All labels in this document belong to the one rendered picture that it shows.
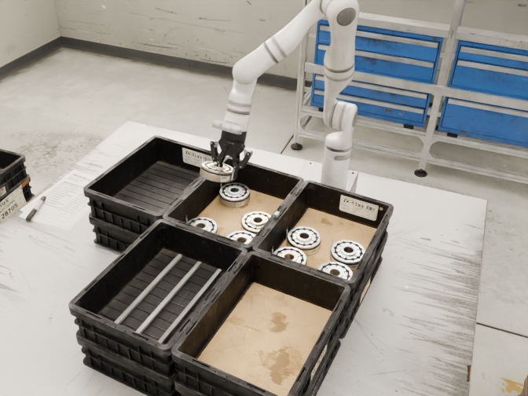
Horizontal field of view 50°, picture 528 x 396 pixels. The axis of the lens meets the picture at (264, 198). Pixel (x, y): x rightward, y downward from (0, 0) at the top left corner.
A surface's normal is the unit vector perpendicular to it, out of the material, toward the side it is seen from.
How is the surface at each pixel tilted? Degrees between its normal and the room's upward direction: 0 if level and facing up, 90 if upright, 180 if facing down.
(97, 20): 90
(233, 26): 90
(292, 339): 0
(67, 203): 0
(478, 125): 90
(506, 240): 0
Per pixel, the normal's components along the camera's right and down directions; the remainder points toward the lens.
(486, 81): -0.36, 0.54
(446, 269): 0.03, -0.81
